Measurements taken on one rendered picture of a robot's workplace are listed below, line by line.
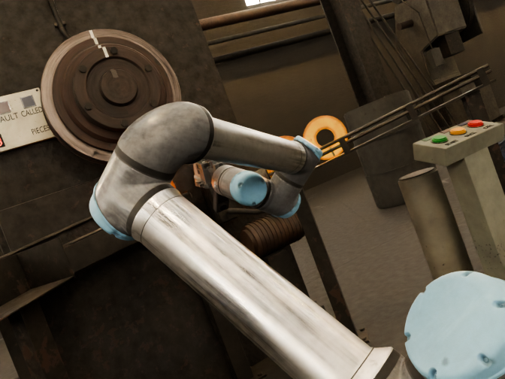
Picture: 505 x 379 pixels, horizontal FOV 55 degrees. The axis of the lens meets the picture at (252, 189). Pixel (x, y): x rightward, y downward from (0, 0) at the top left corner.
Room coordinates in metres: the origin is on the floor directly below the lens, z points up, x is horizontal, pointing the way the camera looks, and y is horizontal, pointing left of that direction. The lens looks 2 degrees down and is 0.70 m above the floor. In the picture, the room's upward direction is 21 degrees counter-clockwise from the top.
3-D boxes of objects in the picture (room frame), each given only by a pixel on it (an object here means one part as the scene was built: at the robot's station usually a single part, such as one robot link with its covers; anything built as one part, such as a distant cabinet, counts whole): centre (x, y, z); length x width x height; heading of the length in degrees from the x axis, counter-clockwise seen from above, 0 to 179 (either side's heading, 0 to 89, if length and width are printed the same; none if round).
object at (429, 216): (1.46, -0.48, 0.26); 0.12 x 0.12 x 0.52
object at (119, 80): (1.62, 0.30, 1.11); 0.28 x 0.06 x 0.28; 115
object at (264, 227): (1.72, -0.02, 0.27); 0.22 x 0.13 x 0.53; 115
